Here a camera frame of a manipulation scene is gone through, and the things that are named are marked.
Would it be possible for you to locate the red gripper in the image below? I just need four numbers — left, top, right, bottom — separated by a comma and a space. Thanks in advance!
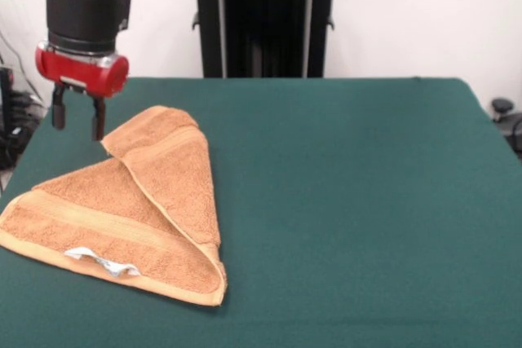
33, 45, 131, 143

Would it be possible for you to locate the orange terry towel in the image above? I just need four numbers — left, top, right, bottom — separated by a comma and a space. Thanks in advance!
0, 105, 228, 308

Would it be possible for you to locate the black electronics box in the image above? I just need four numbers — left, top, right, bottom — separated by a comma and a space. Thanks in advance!
0, 65, 15, 170

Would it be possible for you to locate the dark green table cloth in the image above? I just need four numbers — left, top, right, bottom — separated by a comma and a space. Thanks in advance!
0, 76, 522, 348

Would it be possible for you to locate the black office chair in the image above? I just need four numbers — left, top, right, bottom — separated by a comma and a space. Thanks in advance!
490, 97, 522, 161

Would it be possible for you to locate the black cable bundle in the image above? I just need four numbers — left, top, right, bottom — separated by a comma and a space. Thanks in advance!
8, 90, 46, 149

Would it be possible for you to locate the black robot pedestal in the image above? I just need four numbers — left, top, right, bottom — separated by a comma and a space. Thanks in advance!
178, 0, 352, 79

